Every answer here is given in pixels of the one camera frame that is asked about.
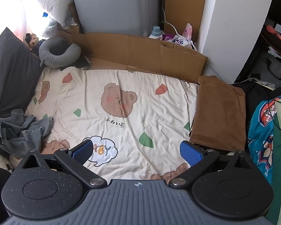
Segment purple white packet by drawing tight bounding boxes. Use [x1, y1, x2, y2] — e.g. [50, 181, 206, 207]
[161, 34, 194, 50]

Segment small brown teddy bear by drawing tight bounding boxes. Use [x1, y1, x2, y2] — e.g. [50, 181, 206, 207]
[25, 33, 40, 50]

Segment white detergent bottle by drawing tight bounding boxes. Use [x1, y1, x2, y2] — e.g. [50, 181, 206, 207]
[149, 26, 165, 39]

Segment grey bag black handles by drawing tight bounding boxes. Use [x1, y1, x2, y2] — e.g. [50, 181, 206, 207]
[234, 49, 281, 92]

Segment blue denim pants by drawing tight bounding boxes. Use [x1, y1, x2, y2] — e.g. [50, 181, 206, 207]
[0, 109, 54, 158]

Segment folded brown fleece cloth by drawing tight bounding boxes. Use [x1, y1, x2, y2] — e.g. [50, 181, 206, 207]
[189, 75, 247, 152]

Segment black coral item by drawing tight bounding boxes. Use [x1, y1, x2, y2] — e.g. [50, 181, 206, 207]
[262, 25, 281, 59]

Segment bear print bed sheet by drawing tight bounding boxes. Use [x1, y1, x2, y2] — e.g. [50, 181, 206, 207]
[5, 66, 202, 181]

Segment grey neck pillow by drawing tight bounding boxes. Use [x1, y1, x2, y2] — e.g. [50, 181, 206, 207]
[39, 36, 81, 69]

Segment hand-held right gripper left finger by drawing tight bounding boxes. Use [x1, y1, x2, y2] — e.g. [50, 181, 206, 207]
[21, 139, 107, 189]

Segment dark grey pillow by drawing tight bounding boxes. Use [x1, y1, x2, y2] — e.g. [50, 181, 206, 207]
[0, 27, 44, 120]

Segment white pillow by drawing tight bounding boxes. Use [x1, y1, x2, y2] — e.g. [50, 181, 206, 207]
[19, 0, 76, 29]

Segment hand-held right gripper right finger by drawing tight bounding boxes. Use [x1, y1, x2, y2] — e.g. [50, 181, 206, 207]
[170, 141, 252, 188]

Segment flattened cardboard sheet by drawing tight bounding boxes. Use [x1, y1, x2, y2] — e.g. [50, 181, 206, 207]
[58, 25, 209, 84]

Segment black patterned cloth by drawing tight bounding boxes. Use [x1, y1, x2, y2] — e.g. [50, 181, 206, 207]
[245, 82, 281, 122]

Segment upright cardboard box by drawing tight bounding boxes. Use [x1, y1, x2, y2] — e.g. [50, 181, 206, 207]
[164, 0, 209, 43]

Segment white cable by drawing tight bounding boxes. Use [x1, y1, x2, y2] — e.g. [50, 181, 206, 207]
[161, 3, 198, 51]

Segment blue cartoon print cloth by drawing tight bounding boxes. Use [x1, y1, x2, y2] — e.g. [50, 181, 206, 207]
[247, 92, 281, 185]

